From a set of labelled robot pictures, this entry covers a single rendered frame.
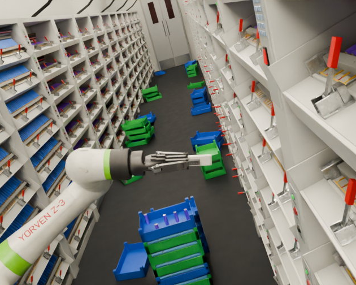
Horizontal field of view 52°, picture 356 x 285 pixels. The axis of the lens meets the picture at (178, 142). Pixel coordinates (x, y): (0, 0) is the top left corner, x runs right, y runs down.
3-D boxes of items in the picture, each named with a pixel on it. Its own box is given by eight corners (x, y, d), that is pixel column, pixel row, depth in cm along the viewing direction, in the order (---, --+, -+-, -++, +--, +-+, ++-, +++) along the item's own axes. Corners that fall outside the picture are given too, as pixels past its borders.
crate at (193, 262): (155, 278, 202) (151, 266, 199) (153, 255, 221) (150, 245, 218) (207, 262, 202) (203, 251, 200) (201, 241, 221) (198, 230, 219)
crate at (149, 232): (142, 243, 194) (138, 230, 191) (142, 223, 213) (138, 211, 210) (196, 227, 194) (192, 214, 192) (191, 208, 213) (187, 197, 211)
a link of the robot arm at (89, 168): (57, 177, 102) (61, 142, 106) (72, 191, 113) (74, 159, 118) (107, 175, 101) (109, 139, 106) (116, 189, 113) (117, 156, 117)
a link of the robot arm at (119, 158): (107, 153, 102) (113, 142, 111) (112, 190, 106) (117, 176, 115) (128, 152, 102) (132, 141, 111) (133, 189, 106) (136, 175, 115)
